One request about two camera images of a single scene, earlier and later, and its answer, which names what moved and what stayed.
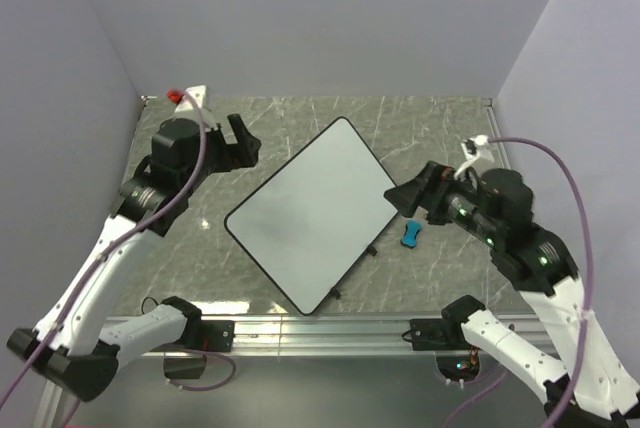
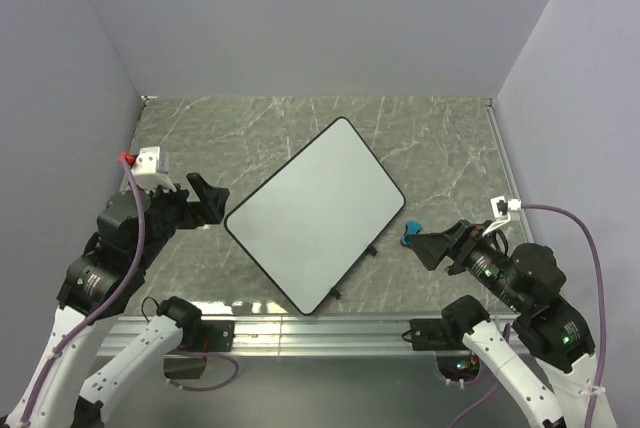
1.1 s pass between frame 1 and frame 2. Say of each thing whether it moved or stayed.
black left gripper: moved
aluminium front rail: stayed
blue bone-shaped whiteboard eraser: stayed
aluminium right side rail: stayed
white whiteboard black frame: stayed
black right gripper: moved
